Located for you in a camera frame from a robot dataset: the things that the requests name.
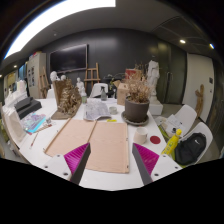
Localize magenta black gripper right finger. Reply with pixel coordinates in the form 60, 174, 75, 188
132, 143, 159, 185

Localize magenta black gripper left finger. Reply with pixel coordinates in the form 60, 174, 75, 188
64, 143, 91, 185

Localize red round coaster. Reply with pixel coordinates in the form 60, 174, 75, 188
150, 136, 161, 144

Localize white ceramic mug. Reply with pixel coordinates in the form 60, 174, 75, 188
133, 127, 148, 145

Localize yellow spray bottle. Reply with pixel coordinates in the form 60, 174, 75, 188
162, 129, 182, 155

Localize large brown cardboard sheet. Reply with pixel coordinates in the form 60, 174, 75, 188
45, 119, 129, 173

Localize grey plant saucer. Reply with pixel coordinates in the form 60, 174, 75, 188
121, 111, 149, 126

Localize black backpack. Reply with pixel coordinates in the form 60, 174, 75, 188
174, 133, 207, 165

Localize papers on chair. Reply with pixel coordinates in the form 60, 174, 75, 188
155, 115, 185, 137

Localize red pencil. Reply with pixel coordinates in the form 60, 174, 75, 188
29, 132, 39, 149

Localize dark grey plant pot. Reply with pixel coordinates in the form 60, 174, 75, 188
125, 99, 149, 122

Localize yellow marker pen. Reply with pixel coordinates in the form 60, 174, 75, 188
107, 119, 117, 122

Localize white plaster statue right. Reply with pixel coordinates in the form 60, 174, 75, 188
147, 60, 163, 115

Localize open sketch magazine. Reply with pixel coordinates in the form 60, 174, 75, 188
84, 99, 111, 121

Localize colourful picture book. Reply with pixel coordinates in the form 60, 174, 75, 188
21, 113, 46, 133

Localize small pale green cup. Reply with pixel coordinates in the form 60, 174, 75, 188
109, 106, 118, 115

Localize white chair behind right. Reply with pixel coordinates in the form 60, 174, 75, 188
175, 105, 197, 135

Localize white chair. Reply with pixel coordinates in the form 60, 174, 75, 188
176, 122, 213, 166
90, 83, 108, 98
175, 105, 197, 135

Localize brown wooden sculpture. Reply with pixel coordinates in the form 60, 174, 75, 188
51, 79, 82, 120

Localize white chair front right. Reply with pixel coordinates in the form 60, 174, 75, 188
176, 122, 213, 166

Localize dried brown plant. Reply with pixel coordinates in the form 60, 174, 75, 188
125, 71, 151, 103

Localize dark glass bottle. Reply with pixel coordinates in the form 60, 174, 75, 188
101, 86, 107, 101

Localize white chair far side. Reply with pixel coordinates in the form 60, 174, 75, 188
90, 83, 108, 98

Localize white plaster bust centre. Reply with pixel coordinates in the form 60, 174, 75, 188
76, 77, 86, 96

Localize black box stack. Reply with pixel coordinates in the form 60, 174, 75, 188
15, 97, 42, 119

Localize cardboard box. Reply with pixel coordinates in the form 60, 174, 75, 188
113, 80, 129, 105

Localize wooden easel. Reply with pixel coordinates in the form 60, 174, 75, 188
84, 64, 100, 87

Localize wooden mannequin figure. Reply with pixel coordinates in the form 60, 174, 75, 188
195, 84, 204, 116

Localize white cabinet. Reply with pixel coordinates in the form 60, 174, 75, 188
27, 53, 46, 99

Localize white canvas frame left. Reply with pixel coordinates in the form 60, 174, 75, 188
3, 107, 25, 143

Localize black wall screen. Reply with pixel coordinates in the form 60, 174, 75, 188
50, 44, 88, 73

